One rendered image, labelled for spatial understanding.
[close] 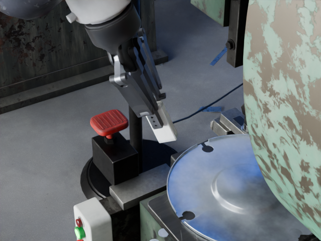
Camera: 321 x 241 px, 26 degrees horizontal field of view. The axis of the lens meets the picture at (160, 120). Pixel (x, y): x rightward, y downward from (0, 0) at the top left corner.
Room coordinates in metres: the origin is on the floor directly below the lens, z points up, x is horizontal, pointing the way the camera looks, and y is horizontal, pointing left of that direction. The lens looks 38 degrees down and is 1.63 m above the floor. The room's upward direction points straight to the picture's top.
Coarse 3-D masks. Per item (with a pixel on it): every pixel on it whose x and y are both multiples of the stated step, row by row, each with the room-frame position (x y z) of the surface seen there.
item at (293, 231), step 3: (291, 231) 0.79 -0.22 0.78; (294, 231) 0.79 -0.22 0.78; (297, 231) 0.79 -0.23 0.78; (300, 231) 0.79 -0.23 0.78; (291, 234) 0.79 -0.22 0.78; (294, 234) 0.79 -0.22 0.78; (297, 234) 0.79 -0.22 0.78; (300, 234) 0.79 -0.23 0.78; (291, 237) 0.78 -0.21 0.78; (294, 237) 0.78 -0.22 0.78; (297, 237) 0.78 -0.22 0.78
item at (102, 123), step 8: (104, 112) 1.15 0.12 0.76; (112, 112) 1.15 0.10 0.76; (120, 112) 1.15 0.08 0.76; (96, 120) 1.12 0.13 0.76; (104, 120) 1.12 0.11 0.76; (112, 120) 1.12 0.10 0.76; (120, 120) 1.12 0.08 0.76; (96, 128) 1.10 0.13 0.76; (104, 128) 1.09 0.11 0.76; (112, 128) 1.10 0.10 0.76; (120, 128) 1.10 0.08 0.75; (112, 136) 1.12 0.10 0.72
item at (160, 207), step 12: (156, 204) 0.86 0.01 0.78; (168, 204) 0.86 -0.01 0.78; (156, 216) 0.83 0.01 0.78; (168, 216) 0.83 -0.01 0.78; (192, 216) 0.83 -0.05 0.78; (168, 228) 0.80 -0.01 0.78; (180, 228) 0.80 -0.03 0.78; (180, 240) 0.78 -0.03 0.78; (192, 240) 0.78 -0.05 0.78; (204, 240) 0.78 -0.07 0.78
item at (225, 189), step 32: (192, 160) 0.97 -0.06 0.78; (224, 160) 0.97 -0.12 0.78; (256, 160) 0.97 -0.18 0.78; (192, 192) 0.89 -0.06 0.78; (224, 192) 0.88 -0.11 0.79; (256, 192) 0.88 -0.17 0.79; (192, 224) 0.81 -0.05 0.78; (224, 224) 0.81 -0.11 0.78; (256, 224) 0.81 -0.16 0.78; (288, 224) 0.81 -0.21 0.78
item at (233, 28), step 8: (232, 0) 0.98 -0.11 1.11; (240, 0) 0.97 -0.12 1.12; (248, 0) 0.97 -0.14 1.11; (232, 8) 0.98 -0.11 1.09; (240, 8) 0.97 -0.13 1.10; (232, 16) 0.98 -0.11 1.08; (240, 16) 0.97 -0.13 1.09; (232, 24) 0.98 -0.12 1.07; (240, 24) 0.97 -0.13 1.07; (232, 32) 0.98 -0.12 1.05; (240, 32) 0.97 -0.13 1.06; (232, 40) 0.97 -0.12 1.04; (240, 40) 0.97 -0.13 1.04; (232, 48) 0.97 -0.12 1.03; (240, 48) 0.97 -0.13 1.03; (232, 56) 0.97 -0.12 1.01; (240, 56) 0.97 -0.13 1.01; (232, 64) 0.97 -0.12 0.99; (240, 64) 0.97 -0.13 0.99
